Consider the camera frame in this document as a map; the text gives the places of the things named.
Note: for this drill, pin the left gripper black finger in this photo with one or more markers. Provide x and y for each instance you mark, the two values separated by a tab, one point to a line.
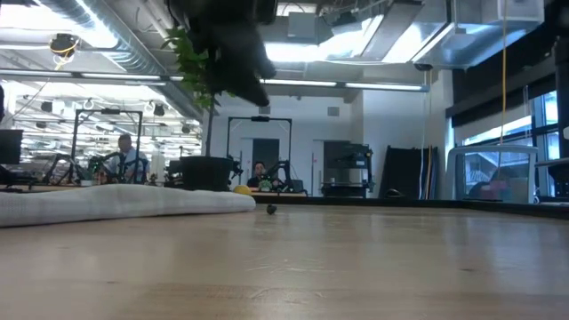
266	64
255	91

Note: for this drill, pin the small yellow lemon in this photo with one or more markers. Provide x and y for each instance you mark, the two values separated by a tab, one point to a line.
242	189

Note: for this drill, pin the black background robot arm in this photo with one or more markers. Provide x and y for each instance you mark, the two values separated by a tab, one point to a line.
280	173

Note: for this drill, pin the green leafy plant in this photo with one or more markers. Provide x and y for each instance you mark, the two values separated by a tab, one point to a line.
182	58

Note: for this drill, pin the long ceiling light strip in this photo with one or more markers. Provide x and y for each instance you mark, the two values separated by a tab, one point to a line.
311	82

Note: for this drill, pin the person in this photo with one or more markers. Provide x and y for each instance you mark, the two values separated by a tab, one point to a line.
258	173
129	160

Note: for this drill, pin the small dark blueberry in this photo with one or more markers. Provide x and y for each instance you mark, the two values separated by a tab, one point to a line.
271	209

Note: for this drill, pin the black equipment cabinet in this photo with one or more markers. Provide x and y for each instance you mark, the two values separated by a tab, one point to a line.
351	164

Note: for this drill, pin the black yellow ceiling reel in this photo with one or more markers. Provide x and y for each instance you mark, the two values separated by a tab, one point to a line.
64	44

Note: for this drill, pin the black leaning panel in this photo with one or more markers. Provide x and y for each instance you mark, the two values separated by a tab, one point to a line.
404	171

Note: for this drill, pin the white plaid cloth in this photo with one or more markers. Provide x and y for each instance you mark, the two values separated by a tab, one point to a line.
89	204

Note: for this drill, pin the dark computer monitor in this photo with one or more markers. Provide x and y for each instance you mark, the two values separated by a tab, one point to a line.
11	146

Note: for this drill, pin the black stand pole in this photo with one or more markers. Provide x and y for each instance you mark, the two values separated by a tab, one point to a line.
563	98

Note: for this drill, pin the black desk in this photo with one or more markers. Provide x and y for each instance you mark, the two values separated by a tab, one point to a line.
551	162

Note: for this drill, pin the ceiling security camera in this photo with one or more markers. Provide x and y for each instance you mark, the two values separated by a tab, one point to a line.
423	66

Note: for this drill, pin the black table frame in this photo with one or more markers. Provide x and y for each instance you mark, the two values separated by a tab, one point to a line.
533	210

